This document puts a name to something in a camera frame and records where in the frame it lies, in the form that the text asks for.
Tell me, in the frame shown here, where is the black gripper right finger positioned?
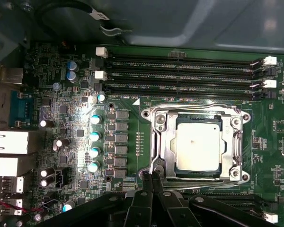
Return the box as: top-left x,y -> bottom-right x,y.
153,171 -> 279,227

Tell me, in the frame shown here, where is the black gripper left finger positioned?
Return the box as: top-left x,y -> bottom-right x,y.
35,171 -> 154,227

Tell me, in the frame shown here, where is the thin metal locking lever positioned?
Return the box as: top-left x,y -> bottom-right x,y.
151,103 -> 243,114
153,165 -> 230,187

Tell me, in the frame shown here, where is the metal socket cover frame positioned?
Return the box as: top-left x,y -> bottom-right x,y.
153,110 -> 243,182

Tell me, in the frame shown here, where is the silver CPU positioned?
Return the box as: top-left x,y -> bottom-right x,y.
174,114 -> 228,177

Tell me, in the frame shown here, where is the CPU socket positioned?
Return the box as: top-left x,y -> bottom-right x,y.
138,103 -> 251,190

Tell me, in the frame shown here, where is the green motherboard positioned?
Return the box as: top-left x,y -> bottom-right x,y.
21,42 -> 284,227

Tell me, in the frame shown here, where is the grey open PC case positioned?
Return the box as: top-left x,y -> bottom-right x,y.
0,0 -> 284,227

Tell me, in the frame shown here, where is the thin red black wire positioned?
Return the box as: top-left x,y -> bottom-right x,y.
0,199 -> 62,213

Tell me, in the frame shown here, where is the black cable with white label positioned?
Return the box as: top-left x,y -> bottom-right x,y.
34,0 -> 114,26

